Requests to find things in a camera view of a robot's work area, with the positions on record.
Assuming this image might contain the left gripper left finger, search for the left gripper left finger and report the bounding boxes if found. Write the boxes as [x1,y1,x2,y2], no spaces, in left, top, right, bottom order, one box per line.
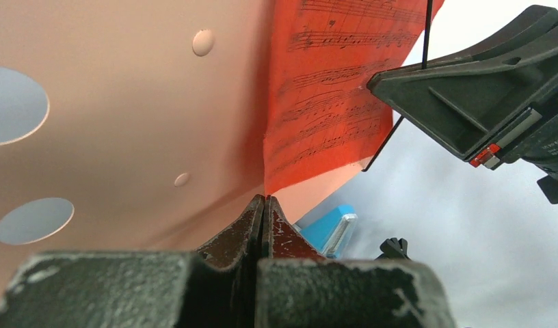
[0,195,266,327]

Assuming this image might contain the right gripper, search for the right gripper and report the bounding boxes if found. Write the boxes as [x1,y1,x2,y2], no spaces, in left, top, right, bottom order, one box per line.
[367,5,558,204]

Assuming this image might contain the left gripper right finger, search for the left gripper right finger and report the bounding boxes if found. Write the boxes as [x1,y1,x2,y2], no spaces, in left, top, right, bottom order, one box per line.
[256,196,457,327]

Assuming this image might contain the blue metronome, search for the blue metronome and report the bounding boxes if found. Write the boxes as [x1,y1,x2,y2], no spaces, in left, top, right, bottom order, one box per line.
[299,204,358,259]

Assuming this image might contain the red sheet music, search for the red sheet music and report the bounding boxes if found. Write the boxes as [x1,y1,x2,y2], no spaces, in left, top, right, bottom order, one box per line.
[263,1,442,194]

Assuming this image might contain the pink tripod music stand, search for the pink tripod music stand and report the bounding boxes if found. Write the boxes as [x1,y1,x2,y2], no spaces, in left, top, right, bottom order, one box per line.
[0,1,368,302]

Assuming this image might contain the black microphone desk stand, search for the black microphone desk stand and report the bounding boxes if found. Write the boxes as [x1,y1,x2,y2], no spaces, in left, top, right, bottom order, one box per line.
[376,237,410,260]

